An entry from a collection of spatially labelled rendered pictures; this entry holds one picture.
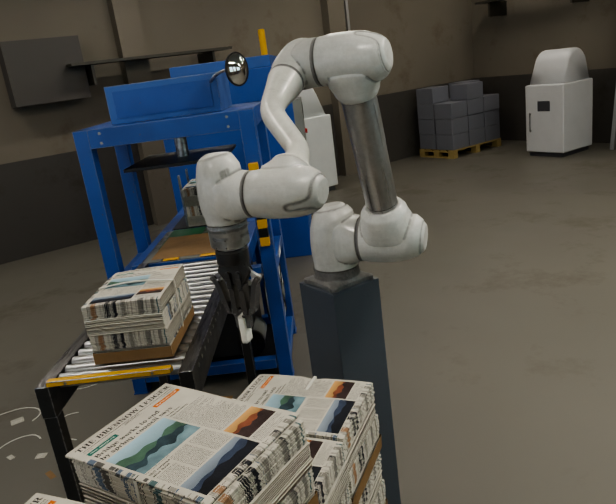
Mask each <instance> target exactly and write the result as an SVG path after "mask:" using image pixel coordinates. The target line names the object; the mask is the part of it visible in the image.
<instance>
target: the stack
mask: <svg viewBox="0 0 616 504"><path fill-rule="evenodd" d="M373 389H374V387H373V383H371V382H363V381H353V380H339V379H317V376H314V377H313V378H312V379H311V378H306V377H302V376H290V375H275V374H260V375H259V376H258V377H257V378H256V379H255V380H254V381H253V382H252V383H251V384H250V385H249V386H248V387H247V388H246V389H245V390H244V391H243V393H242V394H241V395H240V396H239V397H238V398H237V400H239V401H244V402H249V403H254V404H259V405H263V406H268V407H273V408H277V409H282V410H286V411H291V412H295V413H298V414H299V416H298V417H297V418H296V419H299V420H302V421H304V423H303V425H304V427H305V433H307V435H306V438H307V442H310V444H309V447H310V451H311V452H310V453H311V457H312V458H313V461H312V462H313V464H312V470H313V471H312V473H314V474H313V477H314V481H313V483H314V487H313V488H315V490H316V491H317V493H318V501H319V504H352V500H351V498H354V496H355V493H356V491H357V488H358V486H359V483H360V481H361V479H362V476H363V474H364V472H365V469H366V467H367V465H368V463H369V460H370V458H371V456H372V454H373V452H374V449H375V447H376V445H377V443H378V441H379V435H380V434H379V427H380V426H379V420H378V414H375V412H376V410H375V405H376V404H374V401H375V399H374V398H375V397H374V393H375V392H374V391H373ZM380 456H381V454H380V452H379V455H378V457H377V460H376V462H375V464H374V467H373V469H372V472H371V474H370V476H369V479H368V481H367V483H366V486H365V488H364V491H363V493H362V495H361V498H360V500H359V503H358V504H386V497H385V494H386V493H385V491H386V490H385V485H384V484H385V483H384V482H385V481H384V479H382V474H381V473H382V470H381V467H382V465H381V463H380V462H381V460H382V458H380Z"/></svg>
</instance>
